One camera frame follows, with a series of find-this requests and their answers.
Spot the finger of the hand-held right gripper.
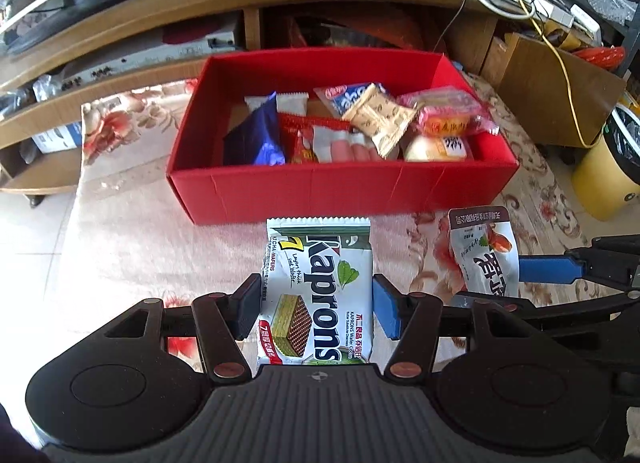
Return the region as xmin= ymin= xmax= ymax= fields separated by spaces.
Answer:
xmin=450 ymin=290 xmax=640 ymax=334
xmin=519 ymin=237 xmax=640 ymax=290

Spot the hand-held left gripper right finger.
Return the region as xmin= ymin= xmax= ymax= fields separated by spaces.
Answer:
xmin=372 ymin=274 xmax=536 ymax=385

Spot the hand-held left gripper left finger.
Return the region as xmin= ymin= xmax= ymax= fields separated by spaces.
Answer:
xmin=100 ymin=273 xmax=264 ymax=385

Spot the white peanut packet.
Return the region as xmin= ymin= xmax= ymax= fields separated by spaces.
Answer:
xmin=447 ymin=207 xmax=521 ymax=299

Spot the green white wafer packet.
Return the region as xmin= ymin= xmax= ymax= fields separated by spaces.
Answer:
xmin=256 ymin=217 xmax=375 ymax=368

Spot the red cardboard box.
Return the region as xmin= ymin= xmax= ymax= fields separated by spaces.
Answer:
xmin=166 ymin=49 xmax=520 ymax=227

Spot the clear steamed cake packet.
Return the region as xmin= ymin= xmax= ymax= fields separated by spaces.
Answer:
xmin=402 ymin=134 xmax=475 ymax=162

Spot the clear sausage packet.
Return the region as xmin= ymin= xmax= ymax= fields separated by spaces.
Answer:
xmin=310 ymin=124 xmax=381 ymax=164

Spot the dark blue snack packet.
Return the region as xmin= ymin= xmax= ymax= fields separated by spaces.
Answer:
xmin=222 ymin=92 xmax=287 ymax=167

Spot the pink cake packet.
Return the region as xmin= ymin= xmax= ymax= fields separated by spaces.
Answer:
xmin=397 ymin=86 xmax=501 ymax=138

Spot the red snack packet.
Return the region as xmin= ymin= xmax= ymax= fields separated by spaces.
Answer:
xmin=277 ymin=113 xmax=353 ymax=165

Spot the tan cracker packet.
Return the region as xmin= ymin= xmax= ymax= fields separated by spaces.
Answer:
xmin=341 ymin=84 xmax=418 ymax=160

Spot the blue label spicy strip packet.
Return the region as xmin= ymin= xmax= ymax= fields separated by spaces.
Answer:
xmin=313 ymin=83 xmax=391 ymax=118

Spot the yellow trash bin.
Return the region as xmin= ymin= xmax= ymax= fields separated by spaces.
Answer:
xmin=571 ymin=93 xmax=640 ymax=222

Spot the floral tablecloth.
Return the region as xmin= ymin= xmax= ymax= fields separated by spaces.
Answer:
xmin=75 ymin=73 xmax=640 ymax=379

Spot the black bin liner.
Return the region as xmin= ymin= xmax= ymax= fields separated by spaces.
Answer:
xmin=602 ymin=103 xmax=640 ymax=178

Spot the brown cardboard box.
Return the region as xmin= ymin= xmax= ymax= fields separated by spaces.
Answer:
xmin=480 ymin=33 xmax=626 ymax=148

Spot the red plastic bag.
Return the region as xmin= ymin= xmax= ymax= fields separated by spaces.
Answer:
xmin=575 ymin=45 xmax=626 ymax=68

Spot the white blue carton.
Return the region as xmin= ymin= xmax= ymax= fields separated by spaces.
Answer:
xmin=31 ymin=122 xmax=83 ymax=154

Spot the silver media player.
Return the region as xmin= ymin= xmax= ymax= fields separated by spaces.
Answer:
xmin=60 ymin=18 xmax=241 ymax=94

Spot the red orange bag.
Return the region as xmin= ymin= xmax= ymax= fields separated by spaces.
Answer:
xmin=287 ymin=13 xmax=426 ymax=51

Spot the clear plastic bag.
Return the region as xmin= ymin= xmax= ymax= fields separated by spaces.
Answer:
xmin=32 ymin=74 xmax=68 ymax=102

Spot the yellow cable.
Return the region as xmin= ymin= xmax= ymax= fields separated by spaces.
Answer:
xmin=387 ymin=0 xmax=608 ymax=148

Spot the black cable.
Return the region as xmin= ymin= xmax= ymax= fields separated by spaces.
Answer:
xmin=440 ymin=0 xmax=473 ymax=54

